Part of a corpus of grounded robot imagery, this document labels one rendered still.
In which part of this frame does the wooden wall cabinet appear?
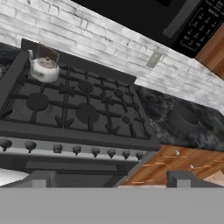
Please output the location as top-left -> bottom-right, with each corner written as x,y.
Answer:
194,22 -> 224,81

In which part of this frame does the dark oven door handle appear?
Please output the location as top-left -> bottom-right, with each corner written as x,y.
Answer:
24,161 -> 120,173

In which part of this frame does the black pot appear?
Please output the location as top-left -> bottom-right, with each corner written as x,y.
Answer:
165,104 -> 203,138

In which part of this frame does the wooden base cabinet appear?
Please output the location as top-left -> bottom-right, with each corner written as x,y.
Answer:
115,143 -> 224,188

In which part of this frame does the black gas stove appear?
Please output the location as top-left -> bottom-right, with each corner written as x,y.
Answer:
0,38 -> 162,188

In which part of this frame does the black microwave oven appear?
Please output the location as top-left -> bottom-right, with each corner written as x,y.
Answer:
71,0 -> 224,59

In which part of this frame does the white kettle with brown handle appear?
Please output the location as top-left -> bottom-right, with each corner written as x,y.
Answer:
27,42 -> 61,84

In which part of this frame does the grey wall outlet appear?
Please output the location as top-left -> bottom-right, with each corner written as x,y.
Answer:
145,50 -> 164,70

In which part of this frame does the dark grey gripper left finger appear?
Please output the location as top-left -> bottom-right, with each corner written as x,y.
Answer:
4,170 -> 58,189

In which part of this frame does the grey microwave door handle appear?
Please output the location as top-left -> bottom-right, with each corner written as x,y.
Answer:
162,0 -> 203,39

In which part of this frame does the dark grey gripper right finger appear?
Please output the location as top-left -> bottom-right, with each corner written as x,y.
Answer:
165,170 -> 224,189

